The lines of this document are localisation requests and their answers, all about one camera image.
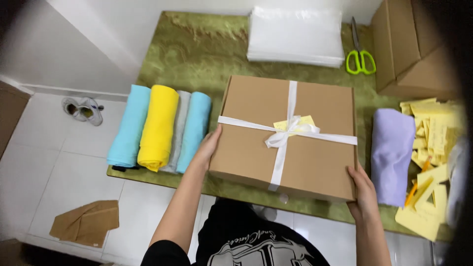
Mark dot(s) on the narrow light blue rolled cloth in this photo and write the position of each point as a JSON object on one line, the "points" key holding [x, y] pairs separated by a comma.
{"points": [[194, 129]]}

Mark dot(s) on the green fuzzy rug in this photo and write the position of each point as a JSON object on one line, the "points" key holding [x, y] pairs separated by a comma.
{"points": [[199, 62]]}

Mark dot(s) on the white sneakers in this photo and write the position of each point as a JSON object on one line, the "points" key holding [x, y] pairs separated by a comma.
{"points": [[84, 110]]}

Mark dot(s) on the yellow rolled cloth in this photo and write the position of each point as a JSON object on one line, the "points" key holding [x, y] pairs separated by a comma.
{"points": [[159, 127]]}

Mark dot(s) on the white ribbon bow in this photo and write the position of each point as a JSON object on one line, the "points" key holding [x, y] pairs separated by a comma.
{"points": [[290, 133]]}

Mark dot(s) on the pile of yellow paper cards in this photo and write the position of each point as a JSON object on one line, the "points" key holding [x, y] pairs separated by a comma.
{"points": [[432, 166]]}

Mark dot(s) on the lilac rolled cloth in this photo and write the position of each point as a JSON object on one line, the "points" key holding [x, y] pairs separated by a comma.
{"points": [[391, 155]]}

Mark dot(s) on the person's left fingers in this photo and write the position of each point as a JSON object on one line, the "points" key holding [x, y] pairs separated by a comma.
{"points": [[215, 137]]}

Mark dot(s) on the large open cardboard carton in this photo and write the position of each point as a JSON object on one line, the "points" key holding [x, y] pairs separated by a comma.
{"points": [[410, 48]]}

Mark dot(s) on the grey rolled cloth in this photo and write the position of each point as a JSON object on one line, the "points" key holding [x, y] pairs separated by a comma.
{"points": [[178, 133]]}

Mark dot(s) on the person's right hand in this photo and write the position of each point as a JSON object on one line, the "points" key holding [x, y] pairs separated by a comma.
{"points": [[363, 195]]}

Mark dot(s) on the wide light blue rolled cloth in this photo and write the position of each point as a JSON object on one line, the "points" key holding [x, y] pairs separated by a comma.
{"points": [[129, 127]]}

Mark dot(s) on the person's left hand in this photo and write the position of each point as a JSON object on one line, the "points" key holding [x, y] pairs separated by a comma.
{"points": [[209, 147]]}

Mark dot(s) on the yellow note card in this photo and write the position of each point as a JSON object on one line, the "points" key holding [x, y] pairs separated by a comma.
{"points": [[306, 120]]}

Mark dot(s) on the person's black printed shirt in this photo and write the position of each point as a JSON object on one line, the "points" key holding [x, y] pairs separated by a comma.
{"points": [[244, 240]]}

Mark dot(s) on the stack of clear plastic bags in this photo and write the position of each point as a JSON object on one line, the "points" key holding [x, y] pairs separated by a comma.
{"points": [[295, 35]]}

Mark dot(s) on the brown cardboard gift box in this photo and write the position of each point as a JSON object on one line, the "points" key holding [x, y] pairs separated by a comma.
{"points": [[284, 140]]}

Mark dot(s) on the brown folded cloth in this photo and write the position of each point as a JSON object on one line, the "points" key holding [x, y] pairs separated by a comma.
{"points": [[87, 223]]}

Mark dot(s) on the brown cardboard sheet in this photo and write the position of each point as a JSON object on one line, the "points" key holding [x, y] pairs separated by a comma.
{"points": [[10, 114]]}

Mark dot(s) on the orange pencil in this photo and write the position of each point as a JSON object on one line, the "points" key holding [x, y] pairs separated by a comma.
{"points": [[415, 184]]}

